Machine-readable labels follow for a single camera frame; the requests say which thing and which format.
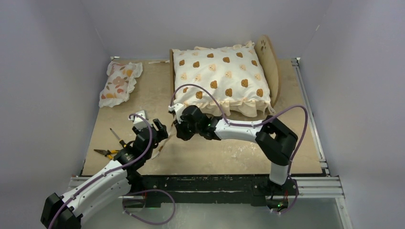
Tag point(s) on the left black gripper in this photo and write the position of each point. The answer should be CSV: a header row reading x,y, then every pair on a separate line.
x,y
161,134

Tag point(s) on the floral print small pillow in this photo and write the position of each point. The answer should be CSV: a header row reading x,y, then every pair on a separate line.
x,y
121,81

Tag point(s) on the bear print white cushion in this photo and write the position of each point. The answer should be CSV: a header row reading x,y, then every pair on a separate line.
x,y
221,75

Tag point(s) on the wooden pet bed frame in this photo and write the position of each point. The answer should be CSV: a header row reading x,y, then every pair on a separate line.
x,y
269,63

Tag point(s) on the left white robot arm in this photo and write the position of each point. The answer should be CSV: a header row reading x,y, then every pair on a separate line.
x,y
74,208

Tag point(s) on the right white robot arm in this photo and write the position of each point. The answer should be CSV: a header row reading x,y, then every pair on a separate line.
x,y
273,137

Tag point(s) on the yellow black screwdriver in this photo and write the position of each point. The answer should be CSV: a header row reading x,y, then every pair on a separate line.
x,y
120,140

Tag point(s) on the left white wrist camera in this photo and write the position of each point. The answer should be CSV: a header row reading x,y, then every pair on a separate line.
x,y
139,119

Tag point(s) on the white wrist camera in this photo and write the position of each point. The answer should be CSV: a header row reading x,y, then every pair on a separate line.
x,y
139,119
176,110

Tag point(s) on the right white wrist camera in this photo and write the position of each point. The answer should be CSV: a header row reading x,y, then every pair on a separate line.
x,y
176,110

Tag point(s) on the yellow handled pliers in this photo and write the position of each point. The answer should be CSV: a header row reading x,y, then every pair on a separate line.
x,y
107,153

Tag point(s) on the aluminium table frame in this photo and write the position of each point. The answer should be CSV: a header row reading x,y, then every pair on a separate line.
x,y
312,185

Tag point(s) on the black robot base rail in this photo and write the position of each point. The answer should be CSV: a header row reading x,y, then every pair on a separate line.
x,y
253,189

